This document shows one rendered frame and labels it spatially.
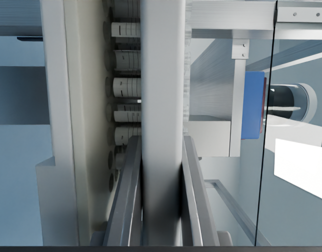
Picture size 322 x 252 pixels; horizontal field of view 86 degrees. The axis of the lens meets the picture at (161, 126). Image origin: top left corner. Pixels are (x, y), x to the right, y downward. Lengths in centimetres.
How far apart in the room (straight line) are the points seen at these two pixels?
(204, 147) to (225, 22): 31
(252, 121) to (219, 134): 12
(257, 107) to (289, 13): 23
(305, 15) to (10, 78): 85
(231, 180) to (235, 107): 387
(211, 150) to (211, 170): 360
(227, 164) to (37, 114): 386
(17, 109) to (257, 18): 76
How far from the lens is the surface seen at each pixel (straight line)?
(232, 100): 52
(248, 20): 49
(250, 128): 58
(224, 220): 468
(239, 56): 53
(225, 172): 423
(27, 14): 53
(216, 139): 51
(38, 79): 73
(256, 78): 58
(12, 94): 78
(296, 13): 54
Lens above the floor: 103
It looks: 2 degrees up
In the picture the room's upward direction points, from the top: 90 degrees clockwise
